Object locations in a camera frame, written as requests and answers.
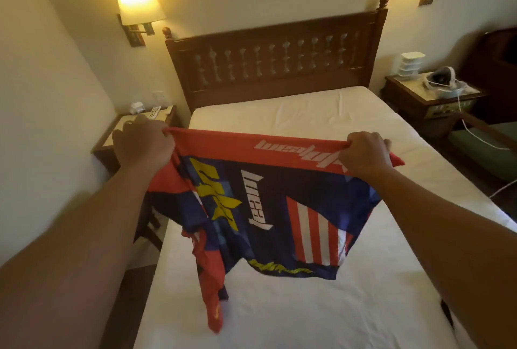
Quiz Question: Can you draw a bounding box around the person's right hand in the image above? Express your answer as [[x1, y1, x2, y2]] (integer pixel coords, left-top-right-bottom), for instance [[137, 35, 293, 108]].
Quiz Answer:
[[338, 130, 394, 184]]

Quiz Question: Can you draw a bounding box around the person's left hand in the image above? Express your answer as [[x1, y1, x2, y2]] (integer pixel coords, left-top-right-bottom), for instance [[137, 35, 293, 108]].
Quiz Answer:
[[111, 114, 177, 175]]

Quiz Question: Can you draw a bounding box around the person's left forearm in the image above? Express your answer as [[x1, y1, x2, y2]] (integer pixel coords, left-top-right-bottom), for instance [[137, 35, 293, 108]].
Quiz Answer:
[[0, 163, 158, 349]]

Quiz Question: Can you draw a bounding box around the person's right forearm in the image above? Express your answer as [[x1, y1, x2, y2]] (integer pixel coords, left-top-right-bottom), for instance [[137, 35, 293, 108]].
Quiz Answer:
[[367, 169, 517, 349]]

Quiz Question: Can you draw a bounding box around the wooden nightstand with remote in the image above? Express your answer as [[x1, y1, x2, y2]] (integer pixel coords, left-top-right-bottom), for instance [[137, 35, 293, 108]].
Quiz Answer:
[[91, 106, 185, 175]]

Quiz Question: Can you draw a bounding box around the white bed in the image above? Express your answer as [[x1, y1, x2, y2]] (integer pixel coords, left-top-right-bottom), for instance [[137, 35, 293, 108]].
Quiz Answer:
[[133, 86, 517, 349]]

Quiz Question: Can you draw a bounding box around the wooden nightstand with phone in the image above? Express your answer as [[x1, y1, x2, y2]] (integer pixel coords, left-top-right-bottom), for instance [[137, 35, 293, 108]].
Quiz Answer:
[[380, 72, 488, 137]]

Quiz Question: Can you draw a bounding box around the white cups stack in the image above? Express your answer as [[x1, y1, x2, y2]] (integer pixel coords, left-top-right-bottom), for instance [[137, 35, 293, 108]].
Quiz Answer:
[[396, 51, 427, 80]]

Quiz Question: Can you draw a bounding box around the green wooden armchair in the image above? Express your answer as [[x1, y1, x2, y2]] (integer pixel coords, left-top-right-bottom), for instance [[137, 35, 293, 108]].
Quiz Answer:
[[446, 25, 517, 184]]

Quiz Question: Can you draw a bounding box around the wooden headboard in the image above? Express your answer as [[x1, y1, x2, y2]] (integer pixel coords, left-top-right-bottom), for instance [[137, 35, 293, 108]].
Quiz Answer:
[[162, 0, 390, 113]]

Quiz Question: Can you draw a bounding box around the white charger cable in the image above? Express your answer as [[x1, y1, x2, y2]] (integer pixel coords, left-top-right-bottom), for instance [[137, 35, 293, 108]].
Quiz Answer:
[[456, 90, 517, 200]]

